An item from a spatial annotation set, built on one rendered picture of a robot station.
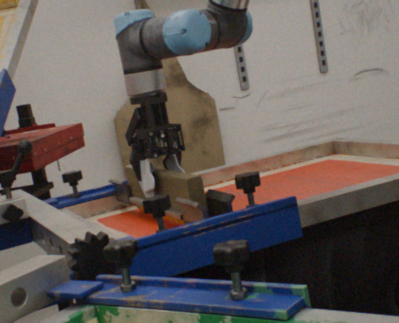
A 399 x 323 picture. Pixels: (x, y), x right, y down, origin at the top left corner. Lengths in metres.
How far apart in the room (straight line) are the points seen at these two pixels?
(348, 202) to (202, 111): 2.36
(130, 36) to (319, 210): 0.46
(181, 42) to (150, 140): 0.20
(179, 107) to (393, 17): 1.39
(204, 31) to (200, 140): 2.31
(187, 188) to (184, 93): 2.31
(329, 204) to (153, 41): 0.42
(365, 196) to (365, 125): 2.84
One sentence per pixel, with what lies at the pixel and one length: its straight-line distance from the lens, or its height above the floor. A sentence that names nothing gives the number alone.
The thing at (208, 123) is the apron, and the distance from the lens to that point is 3.57.
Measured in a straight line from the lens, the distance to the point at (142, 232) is 1.37.
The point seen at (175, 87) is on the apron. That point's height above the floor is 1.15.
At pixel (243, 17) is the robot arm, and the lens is 1.37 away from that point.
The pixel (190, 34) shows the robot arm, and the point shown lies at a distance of 1.24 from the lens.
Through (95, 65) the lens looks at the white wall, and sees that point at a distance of 3.44.
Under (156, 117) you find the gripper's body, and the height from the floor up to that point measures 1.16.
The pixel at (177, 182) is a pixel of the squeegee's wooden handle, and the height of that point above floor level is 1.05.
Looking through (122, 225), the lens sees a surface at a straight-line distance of 1.47.
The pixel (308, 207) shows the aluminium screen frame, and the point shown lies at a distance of 1.21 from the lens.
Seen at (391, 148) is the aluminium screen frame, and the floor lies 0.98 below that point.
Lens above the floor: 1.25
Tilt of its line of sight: 8 degrees down
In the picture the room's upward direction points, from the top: 10 degrees counter-clockwise
